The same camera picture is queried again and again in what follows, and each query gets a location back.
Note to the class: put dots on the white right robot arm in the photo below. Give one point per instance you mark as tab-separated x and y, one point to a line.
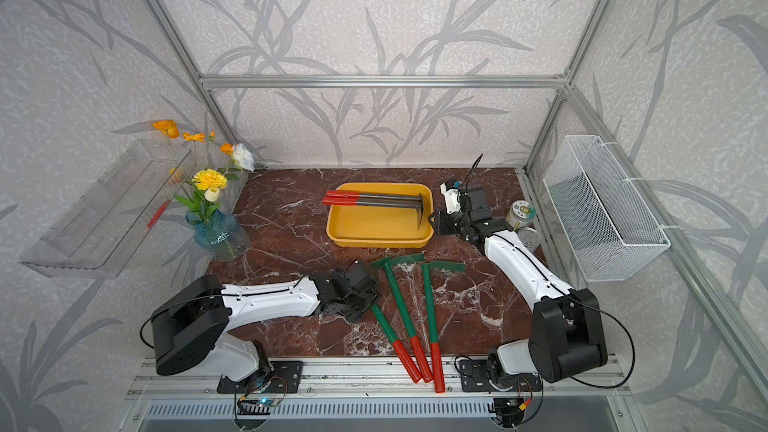
566	335

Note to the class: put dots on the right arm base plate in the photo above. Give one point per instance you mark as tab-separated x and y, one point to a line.
485	375

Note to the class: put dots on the right circuit board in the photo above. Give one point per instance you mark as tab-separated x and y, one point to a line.
509	409

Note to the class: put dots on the circuit board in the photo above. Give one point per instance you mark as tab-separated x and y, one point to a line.
509	409
252	407

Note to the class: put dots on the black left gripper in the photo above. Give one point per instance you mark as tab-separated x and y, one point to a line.
373	296

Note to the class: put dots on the white wire mesh basket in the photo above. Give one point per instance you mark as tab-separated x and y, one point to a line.
610	228

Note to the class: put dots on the clear acrylic wall shelf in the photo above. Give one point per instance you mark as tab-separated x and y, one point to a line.
99	235

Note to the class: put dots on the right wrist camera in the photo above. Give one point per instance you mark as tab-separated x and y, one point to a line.
450	191

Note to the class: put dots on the metal pull-tab can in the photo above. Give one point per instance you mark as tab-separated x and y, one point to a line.
530	238

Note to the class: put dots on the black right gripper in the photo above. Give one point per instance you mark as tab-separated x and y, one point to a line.
441	217

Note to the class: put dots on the yellow plastic storage box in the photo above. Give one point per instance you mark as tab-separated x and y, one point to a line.
374	227

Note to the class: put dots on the artificial flower bouquet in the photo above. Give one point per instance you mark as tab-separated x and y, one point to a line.
202	195

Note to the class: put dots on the aluminium frame profile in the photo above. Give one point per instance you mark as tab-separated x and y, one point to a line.
741	341

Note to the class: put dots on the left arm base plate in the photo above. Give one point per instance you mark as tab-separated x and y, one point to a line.
280	377

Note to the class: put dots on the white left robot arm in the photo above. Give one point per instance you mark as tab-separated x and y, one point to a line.
192	330

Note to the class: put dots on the left circuit board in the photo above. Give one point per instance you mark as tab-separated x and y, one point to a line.
252	407

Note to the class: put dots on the blue glass flower vase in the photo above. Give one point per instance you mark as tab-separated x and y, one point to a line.
223	237

